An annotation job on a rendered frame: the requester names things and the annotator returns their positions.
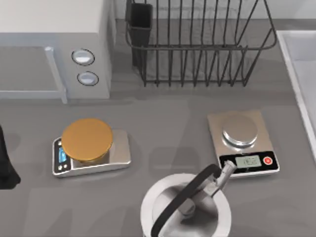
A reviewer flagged silver scale with orange plate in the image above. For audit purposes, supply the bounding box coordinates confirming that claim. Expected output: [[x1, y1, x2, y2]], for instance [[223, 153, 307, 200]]
[[52, 118, 132, 179]]

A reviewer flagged small microwave knob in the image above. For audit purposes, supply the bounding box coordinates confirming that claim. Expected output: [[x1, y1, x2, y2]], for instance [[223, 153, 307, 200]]
[[77, 71, 100, 87]]

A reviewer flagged black cutlery holder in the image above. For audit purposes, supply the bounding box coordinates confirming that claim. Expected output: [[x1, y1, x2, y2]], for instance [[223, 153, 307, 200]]
[[125, 2, 154, 68]]

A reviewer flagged silver scale with red button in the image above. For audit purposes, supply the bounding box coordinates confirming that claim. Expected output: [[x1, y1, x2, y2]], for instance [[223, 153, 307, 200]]
[[206, 109, 281, 179]]

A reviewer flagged large microwave knob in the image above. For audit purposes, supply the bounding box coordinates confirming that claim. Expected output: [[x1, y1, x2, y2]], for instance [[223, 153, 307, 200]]
[[71, 48, 95, 67]]

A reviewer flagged pale microwave oven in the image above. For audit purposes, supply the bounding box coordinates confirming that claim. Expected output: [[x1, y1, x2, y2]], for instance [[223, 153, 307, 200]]
[[0, 0, 117, 104]]

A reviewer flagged microwave door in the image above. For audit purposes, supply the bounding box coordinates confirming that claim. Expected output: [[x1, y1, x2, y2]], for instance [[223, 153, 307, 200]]
[[0, 45, 68, 104]]

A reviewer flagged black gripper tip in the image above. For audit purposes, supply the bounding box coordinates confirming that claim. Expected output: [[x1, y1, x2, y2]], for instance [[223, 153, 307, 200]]
[[0, 124, 22, 191]]

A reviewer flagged black wire dish rack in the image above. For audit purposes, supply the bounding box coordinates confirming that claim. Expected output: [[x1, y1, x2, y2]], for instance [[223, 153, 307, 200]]
[[124, 0, 277, 88]]

